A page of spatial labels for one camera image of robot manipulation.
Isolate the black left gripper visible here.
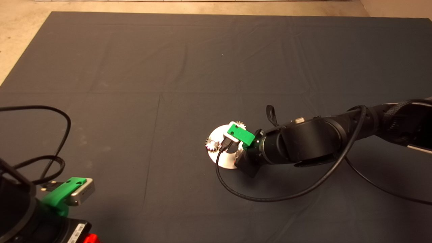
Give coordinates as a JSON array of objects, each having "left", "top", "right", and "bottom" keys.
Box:
[{"left": 59, "top": 219, "right": 100, "bottom": 243}]

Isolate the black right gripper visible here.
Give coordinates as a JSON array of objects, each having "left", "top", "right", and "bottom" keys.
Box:
[{"left": 235, "top": 129, "right": 267, "bottom": 178}]

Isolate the round metal carrier plate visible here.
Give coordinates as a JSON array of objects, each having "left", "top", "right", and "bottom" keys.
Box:
[{"left": 207, "top": 125, "right": 245, "bottom": 168}]

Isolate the dark grey table cloth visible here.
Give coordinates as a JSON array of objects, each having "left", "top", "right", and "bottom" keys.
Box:
[{"left": 0, "top": 12, "right": 432, "bottom": 243}]

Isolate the green right camera mount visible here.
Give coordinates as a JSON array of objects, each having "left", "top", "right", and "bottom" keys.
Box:
[{"left": 227, "top": 124, "right": 255, "bottom": 146}]

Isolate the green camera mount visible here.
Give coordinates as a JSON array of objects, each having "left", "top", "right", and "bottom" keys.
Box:
[
  {"left": 227, "top": 124, "right": 255, "bottom": 146},
  {"left": 41, "top": 177, "right": 87, "bottom": 216}
]

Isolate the silver right camera box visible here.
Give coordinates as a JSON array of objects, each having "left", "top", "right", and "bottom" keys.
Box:
[{"left": 223, "top": 121, "right": 247, "bottom": 149}]

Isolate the silver camera box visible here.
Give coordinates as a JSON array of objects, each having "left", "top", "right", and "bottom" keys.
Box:
[
  {"left": 67, "top": 178, "right": 95, "bottom": 206},
  {"left": 223, "top": 121, "right": 247, "bottom": 149}
]

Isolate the silver left camera box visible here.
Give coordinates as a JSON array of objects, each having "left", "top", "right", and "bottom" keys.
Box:
[{"left": 67, "top": 178, "right": 95, "bottom": 206}]

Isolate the green left camera mount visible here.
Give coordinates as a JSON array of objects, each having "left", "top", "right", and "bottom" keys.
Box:
[{"left": 41, "top": 177, "right": 87, "bottom": 216}]

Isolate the black left camera cable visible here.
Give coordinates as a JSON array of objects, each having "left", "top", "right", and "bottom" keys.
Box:
[{"left": 0, "top": 106, "right": 72, "bottom": 183}]

